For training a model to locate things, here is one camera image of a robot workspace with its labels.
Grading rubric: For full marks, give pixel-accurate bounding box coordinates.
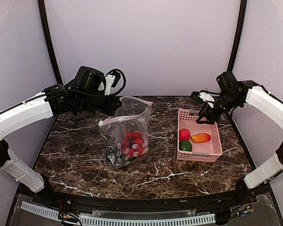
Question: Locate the black left frame post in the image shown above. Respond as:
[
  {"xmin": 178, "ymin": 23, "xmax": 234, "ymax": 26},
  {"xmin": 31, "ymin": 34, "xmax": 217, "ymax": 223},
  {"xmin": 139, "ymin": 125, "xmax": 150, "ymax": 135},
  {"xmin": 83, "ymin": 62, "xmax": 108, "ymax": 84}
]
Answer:
[{"xmin": 37, "ymin": 0, "xmax": 63, "ymax": 84}]

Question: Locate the orange yellow mango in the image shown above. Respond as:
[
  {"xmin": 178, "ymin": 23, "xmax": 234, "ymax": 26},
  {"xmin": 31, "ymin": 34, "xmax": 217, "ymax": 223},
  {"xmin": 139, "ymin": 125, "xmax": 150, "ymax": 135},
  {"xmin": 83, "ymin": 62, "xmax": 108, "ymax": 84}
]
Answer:
[{"xmin": 191, "ymin": 133, "xmax": 211, "ymax": 144}]

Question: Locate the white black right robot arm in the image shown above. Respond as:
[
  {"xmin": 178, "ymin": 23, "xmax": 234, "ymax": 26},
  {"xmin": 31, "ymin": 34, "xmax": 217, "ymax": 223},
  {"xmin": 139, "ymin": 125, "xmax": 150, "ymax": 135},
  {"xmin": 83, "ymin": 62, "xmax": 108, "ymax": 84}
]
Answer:
[{"xmin": 191, "ymin": 72, "xmax": 283, "ymax": 204}]

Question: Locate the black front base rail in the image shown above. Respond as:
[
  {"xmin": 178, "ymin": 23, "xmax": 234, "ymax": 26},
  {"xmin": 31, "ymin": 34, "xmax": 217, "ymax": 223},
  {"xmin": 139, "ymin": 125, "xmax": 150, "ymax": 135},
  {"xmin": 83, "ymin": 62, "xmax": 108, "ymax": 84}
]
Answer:
[{"xmin": 18, "ymin": 185, "xmax": 273, "ymax": 213}]

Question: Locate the pink perforated plastic basket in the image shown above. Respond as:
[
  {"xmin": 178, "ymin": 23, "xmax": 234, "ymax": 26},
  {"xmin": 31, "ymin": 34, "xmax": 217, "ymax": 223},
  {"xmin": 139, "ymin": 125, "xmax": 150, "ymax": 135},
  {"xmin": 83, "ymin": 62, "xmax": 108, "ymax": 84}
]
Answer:
[{"xmin": 177, "ymin": 109, "xmax": 223, "ymax": 162}]

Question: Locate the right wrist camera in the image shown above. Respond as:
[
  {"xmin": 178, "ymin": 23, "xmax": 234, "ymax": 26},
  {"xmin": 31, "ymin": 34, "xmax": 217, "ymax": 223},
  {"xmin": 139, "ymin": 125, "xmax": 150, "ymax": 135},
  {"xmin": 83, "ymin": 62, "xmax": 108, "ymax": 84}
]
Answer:
[{"xmin": 191, "ymin": 91, "xmax": 215, "ymax": 103}]

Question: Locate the green cucumber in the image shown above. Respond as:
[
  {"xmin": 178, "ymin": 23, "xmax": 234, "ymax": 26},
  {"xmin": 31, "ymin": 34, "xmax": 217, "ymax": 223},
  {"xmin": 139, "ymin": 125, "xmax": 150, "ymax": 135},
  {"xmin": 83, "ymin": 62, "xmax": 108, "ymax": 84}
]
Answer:
[{"xmin": 120, "ymin": 155, "xmax": 139, "ymax": 164}]

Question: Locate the white slotted cable duct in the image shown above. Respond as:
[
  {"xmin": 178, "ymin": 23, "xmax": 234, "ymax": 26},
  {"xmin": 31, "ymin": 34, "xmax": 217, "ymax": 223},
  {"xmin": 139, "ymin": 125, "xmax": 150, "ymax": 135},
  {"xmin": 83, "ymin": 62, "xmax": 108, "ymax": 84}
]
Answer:
[{"xmin": 20, "ymin": 202, "xmax": 216, "ymax": 226}]

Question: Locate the dark purple eggplant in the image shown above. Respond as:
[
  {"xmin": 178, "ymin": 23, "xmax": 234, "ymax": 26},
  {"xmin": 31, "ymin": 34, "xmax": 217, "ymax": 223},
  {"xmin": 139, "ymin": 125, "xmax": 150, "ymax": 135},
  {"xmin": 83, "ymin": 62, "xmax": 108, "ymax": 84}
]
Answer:
[{"xmin": 105, "ymin": 146, "xmax": 120, "ymax": 167}]

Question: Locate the black frame post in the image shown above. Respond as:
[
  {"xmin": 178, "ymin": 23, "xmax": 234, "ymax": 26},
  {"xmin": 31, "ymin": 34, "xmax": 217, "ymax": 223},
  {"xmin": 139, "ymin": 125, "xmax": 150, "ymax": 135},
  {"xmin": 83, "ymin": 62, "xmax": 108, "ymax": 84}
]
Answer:
[
  {"xmin": 226, "ymin": 0, "xmax": 247, "ymax": 72},
  {"xmin": 37, "ymin": 0, "xmax": 63, "ymax": 84}
]

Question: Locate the black right frame post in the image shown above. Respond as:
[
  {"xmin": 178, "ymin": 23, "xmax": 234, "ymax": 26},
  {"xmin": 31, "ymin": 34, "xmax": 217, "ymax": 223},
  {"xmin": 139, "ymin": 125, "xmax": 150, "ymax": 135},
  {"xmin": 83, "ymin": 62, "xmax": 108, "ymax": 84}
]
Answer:
[{"xmin": 226, "ymin": 0, "xmax": 247, "ymax": 72}]

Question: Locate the clear zip top bag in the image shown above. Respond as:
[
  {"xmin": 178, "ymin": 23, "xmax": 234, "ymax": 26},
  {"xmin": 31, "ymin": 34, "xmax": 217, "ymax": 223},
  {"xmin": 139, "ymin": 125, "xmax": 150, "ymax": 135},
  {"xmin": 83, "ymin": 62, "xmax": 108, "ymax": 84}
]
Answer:
[{"xmin": 98, "ymin": 96, "xmax": 153, "ymax": 169}]

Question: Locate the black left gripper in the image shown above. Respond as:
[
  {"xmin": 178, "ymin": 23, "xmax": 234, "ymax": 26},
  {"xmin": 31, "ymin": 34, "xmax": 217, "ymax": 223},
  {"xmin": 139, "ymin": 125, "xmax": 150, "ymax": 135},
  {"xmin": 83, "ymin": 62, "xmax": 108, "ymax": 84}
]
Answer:
[{"xmin": 76, "ymin": 92, "xmax": 122, "ymax": 116}]

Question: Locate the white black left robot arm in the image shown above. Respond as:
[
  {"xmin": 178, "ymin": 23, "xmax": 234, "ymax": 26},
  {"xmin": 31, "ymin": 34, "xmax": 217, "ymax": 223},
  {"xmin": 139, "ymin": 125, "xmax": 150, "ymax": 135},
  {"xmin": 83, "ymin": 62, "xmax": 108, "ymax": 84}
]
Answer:
[{"xmin": 0, "ymin": 66, "xmax": 126, "ymax": 205}]

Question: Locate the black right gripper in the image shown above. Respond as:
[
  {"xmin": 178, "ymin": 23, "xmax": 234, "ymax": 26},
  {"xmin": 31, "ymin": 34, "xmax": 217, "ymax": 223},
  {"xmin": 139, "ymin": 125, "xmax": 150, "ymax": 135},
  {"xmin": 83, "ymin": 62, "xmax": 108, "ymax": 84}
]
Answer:
[{"xmin": 197, "ymin": 92, "xmax": 242, "ymax": 124}]

